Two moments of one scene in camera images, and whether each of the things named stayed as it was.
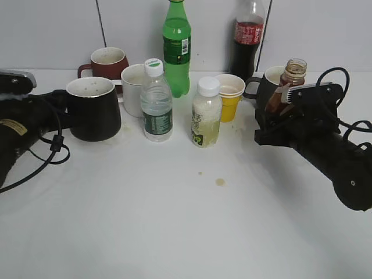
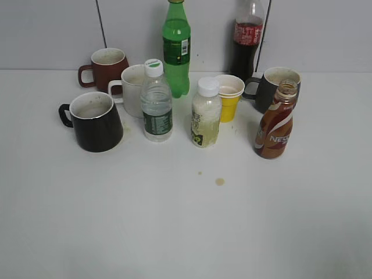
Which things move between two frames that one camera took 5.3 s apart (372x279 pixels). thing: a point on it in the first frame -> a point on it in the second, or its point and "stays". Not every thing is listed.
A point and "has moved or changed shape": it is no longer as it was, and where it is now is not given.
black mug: (93, 108) has moved or changed shape
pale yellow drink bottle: (206, 113) stays
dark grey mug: (268, 82) stays
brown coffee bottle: (294, 74) has moved or changed shape
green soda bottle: (176, 47) stays
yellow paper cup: (229, 107) stays
